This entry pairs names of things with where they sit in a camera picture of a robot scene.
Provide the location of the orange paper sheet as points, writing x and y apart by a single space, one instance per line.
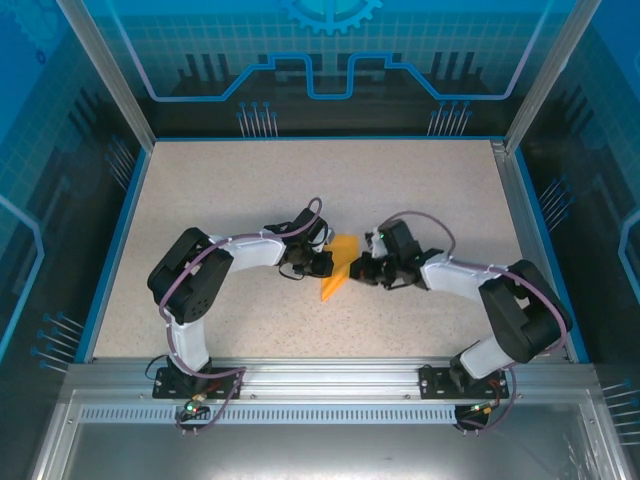
332 287

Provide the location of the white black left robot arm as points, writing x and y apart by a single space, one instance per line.
192 340

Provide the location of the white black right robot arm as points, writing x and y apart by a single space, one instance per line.
450 277

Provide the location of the blue table edge trim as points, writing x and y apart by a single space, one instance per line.
116 250
550 250

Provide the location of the small lit circuit board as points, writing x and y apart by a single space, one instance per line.
480 409
192 407

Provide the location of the metal tray panel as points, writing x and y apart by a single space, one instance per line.
320 450

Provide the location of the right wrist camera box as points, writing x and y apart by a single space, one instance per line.
375 240

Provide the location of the aluminium mounting rail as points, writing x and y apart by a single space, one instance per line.
330 375

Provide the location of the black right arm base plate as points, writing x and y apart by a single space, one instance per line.
432 382

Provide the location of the aluminium side rail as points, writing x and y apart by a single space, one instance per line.
530 250

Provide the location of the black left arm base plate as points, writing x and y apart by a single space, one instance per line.
230 385

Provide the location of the aluminium frame post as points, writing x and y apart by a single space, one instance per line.
110 80
545 75

